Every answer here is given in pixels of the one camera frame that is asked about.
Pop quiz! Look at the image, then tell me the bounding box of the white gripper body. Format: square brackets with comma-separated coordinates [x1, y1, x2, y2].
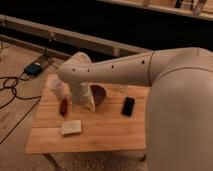
[69, 83, 96, 112]

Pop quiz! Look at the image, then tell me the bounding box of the clear plastic bottle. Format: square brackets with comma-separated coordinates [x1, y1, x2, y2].
[118, 85, 128, 93]

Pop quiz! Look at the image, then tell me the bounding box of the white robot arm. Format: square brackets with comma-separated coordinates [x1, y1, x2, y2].
[57, 48, 213, 171]

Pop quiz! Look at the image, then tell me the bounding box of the purple bowl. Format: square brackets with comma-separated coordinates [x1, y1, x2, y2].
[91, 85, 106, 105]

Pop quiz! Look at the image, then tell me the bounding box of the brown red oblong object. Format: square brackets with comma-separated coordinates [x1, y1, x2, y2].
[59, 98, 68, 115]

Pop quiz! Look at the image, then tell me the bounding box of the translucent plastic cup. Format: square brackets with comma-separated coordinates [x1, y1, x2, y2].
[48, 78, 65, 100]

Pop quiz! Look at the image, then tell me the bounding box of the beige sponge block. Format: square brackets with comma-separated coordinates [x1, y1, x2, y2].
[60, 120, 82, 135]

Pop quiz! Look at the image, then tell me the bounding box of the wooden table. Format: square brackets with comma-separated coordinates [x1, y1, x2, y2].
[25, 84, 148, 154]

